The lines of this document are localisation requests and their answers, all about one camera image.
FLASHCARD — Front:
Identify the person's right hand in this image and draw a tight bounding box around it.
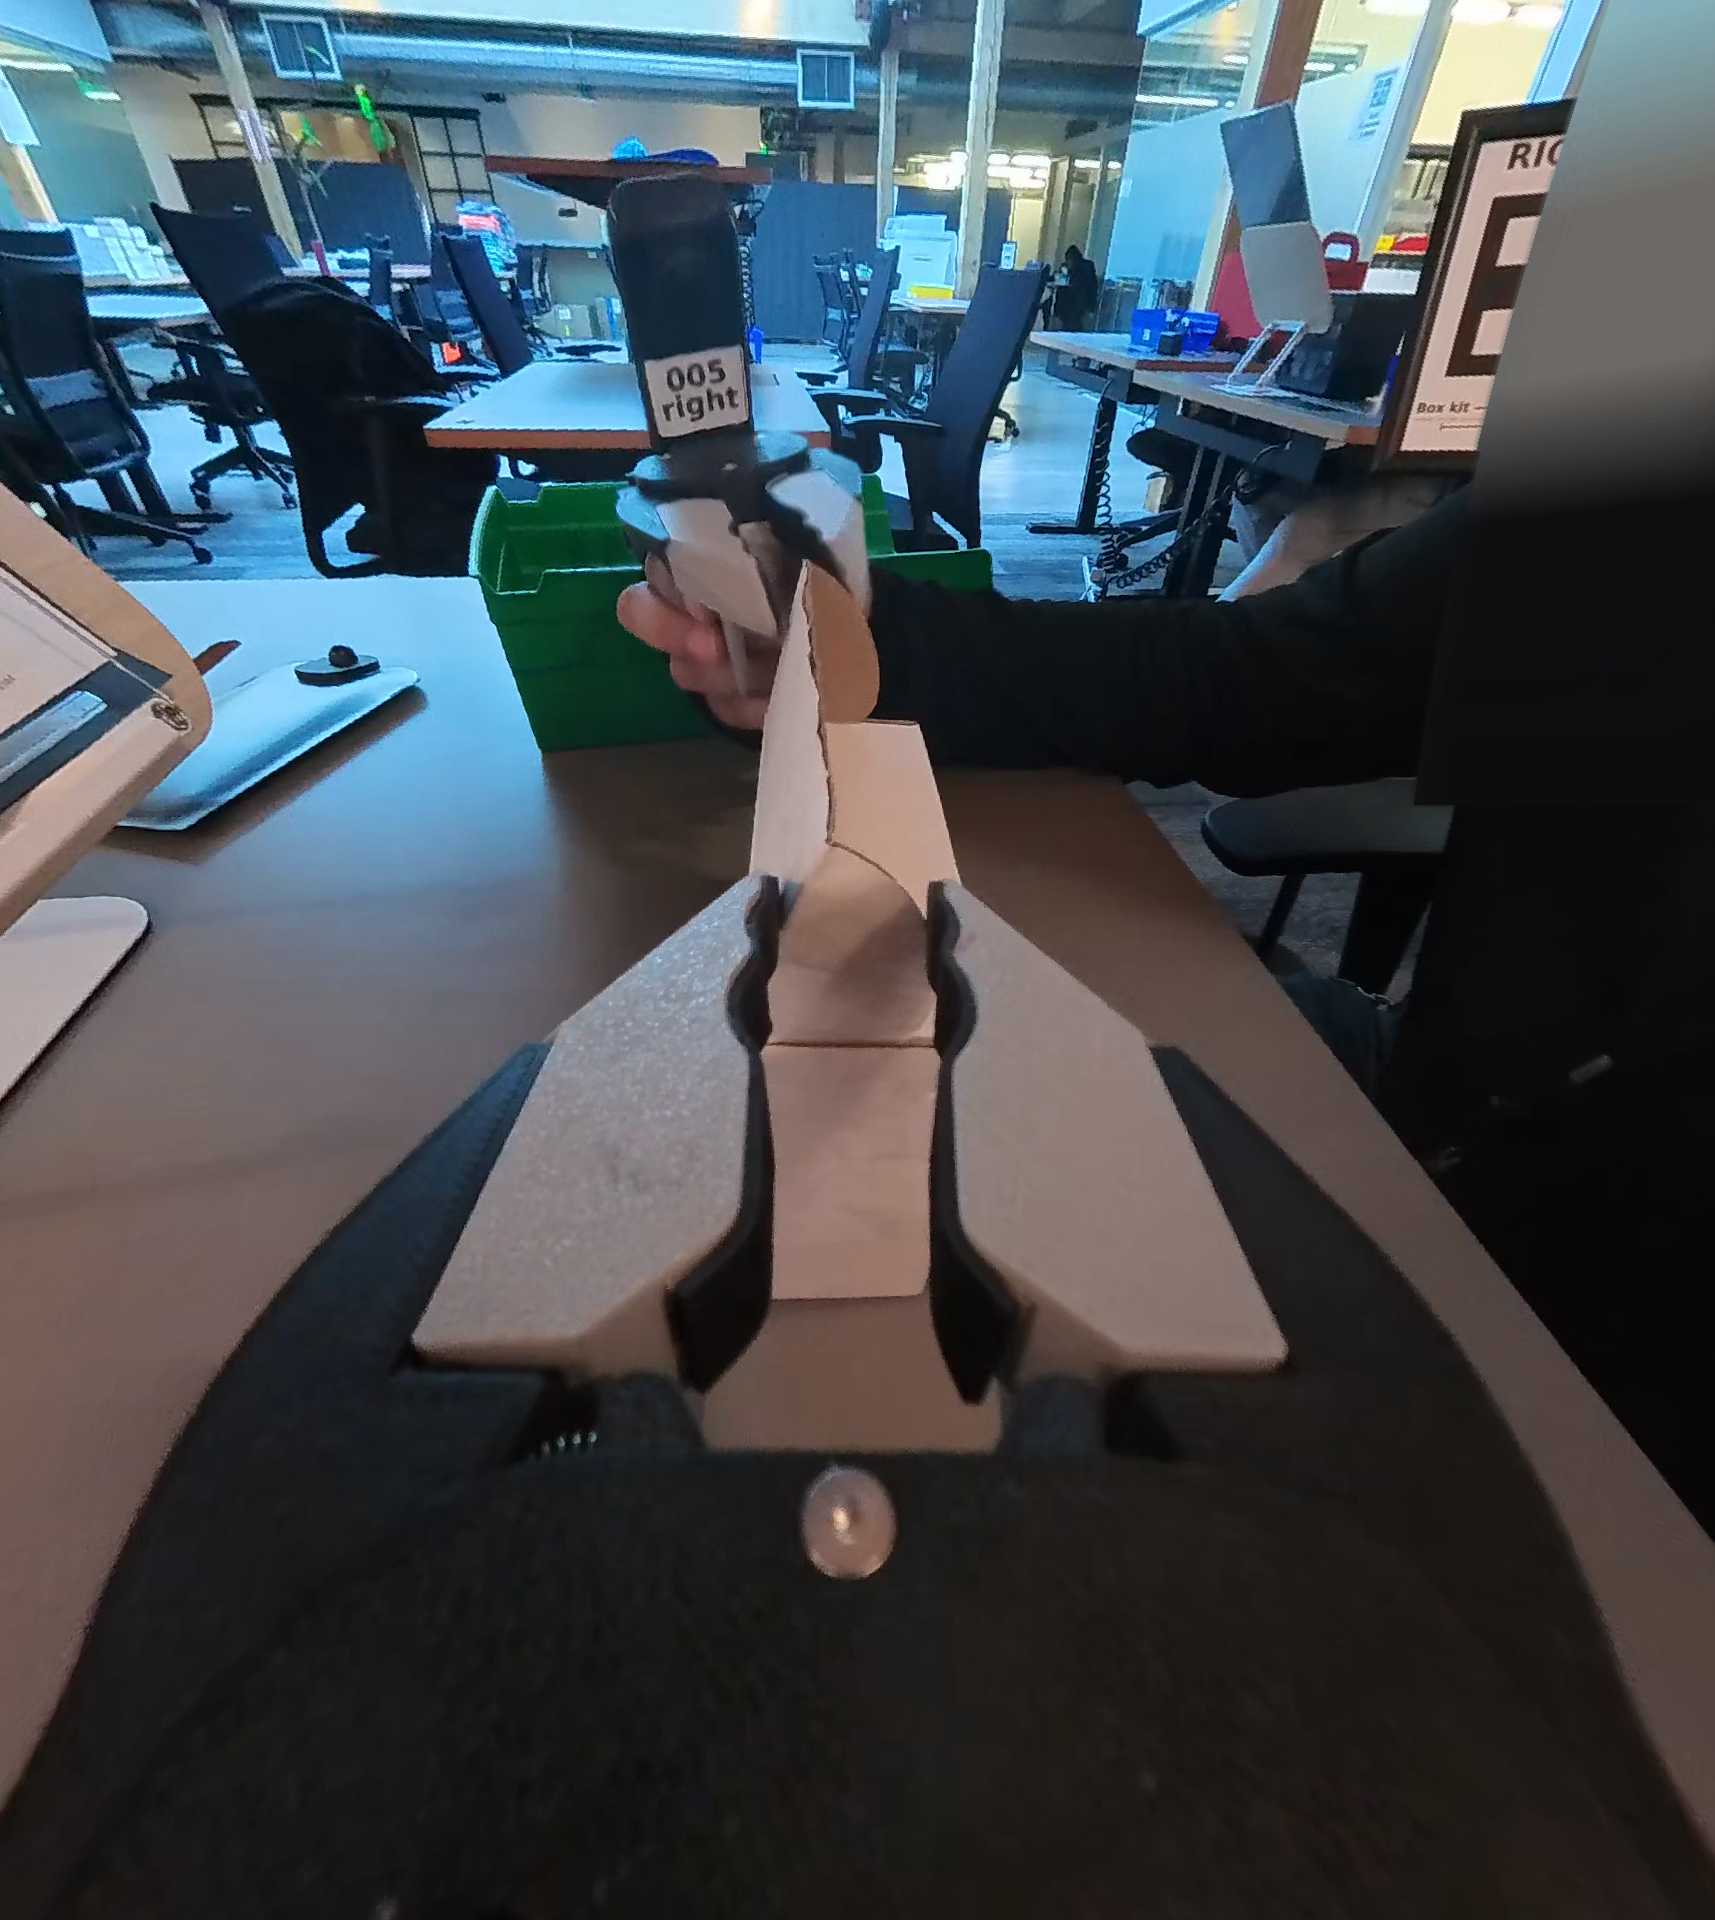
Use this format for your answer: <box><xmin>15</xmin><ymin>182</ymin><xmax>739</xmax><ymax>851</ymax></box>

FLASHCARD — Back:
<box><xmin>613</xmin><ymin>575</ymin><xmax>775</xmax><ymax>738</ymax></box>

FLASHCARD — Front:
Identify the black framed sign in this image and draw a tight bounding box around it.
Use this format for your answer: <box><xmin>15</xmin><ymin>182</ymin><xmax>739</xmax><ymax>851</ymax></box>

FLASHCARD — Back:
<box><xmin>1373</xmin><ymin>102</ymin><xmax>1578</xmax><ymax>474</ymax></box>

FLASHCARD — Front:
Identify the grey metal tray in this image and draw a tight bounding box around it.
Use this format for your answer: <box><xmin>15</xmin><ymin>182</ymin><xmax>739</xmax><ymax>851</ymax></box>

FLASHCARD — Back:
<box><xmin>119</xmin><ymin>660</ymin><xmax>421</xmax><ymax>833</ymax></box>

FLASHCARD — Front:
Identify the black coiled cable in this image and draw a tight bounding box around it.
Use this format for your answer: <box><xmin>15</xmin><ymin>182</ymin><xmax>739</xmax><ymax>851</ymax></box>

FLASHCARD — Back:
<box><xmin>1097</xmin><ymin>464</ymin><xmax>1279</xmax><ymax>594</ymax></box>

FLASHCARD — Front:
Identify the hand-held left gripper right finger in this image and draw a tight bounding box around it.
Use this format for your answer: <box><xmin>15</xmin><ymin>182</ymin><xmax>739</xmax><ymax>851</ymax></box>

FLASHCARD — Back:
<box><xmin>923</xmin><ymin>876</ymin><xmax>1291</xmax><ymax>1404</ymax></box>

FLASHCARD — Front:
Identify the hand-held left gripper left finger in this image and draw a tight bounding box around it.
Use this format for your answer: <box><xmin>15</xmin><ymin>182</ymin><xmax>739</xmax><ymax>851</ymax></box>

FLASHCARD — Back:
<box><xmin>411</xmin><ymin>876</ymin><xmax>783</xmax><ymax>1390</ymax></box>

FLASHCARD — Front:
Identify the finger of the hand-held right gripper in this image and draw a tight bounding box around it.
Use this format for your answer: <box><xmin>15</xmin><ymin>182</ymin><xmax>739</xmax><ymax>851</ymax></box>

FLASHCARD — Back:
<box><xmin>773</xmin><ymin>468</ymin><xmax>877</xmax><ymax>618</ymax></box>
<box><xmin>647</xmin><ymin>493</ymin><xmax>783</xmax><ymax>639</ymax></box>

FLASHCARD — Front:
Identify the white cardboard mailer box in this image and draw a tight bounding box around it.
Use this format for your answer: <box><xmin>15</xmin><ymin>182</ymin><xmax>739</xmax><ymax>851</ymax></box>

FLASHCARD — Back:
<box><xmin>707</xmin><ymin>562</ymin><xmax>1001</xmax><ymax>1458</ymax></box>

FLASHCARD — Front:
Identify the person's right forearm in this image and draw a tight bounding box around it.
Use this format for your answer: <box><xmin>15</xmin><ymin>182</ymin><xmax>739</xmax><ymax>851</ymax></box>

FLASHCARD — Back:
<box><xmin>863</xmin><ymin>516</ymin><xmax>1472</xmax><ymax>798</ymax></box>

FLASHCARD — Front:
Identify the office chair with black jacket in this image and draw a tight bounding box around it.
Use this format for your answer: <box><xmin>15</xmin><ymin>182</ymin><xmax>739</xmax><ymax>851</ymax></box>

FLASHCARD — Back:
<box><xmin>149</xmin><ymin>202</ymin><xmax>499</xmax><ymax>579</ymax></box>

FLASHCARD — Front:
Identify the instruction sheet on stand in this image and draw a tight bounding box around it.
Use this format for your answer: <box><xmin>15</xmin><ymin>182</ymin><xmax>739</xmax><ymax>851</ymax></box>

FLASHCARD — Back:
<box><xmin>0</xmin><ymin>396</ymin><xmax>213</xmax><ymax>1223</ymax></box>

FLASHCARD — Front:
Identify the green plastic bin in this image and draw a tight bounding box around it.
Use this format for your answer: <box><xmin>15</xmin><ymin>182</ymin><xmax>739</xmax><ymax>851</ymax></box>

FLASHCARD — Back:
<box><xmin>469</xmin><ymin>472</ymin><xmax>993</xmax><ymax>751</ymax></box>

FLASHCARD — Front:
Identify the long wooden-top desk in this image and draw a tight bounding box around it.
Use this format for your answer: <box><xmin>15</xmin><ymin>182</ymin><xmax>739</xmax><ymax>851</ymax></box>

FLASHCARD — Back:
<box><xmin>1029</xmin><ymin>325</ymin><xmax>1398</xmax><ymax>534</ymax></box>

